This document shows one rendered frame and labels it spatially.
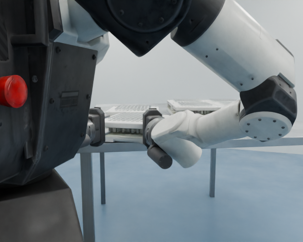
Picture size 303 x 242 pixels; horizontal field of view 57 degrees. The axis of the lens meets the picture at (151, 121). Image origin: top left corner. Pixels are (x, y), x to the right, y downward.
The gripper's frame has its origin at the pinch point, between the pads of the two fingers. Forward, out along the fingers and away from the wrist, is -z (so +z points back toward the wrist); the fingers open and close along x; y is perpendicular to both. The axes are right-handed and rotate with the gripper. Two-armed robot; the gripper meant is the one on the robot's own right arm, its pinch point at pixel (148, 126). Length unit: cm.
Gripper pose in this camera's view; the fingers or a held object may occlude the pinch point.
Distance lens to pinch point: 89.4
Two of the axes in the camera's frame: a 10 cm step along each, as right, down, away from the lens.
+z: 3.0, 1.4, -9.4
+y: 9.6, -0.4, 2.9
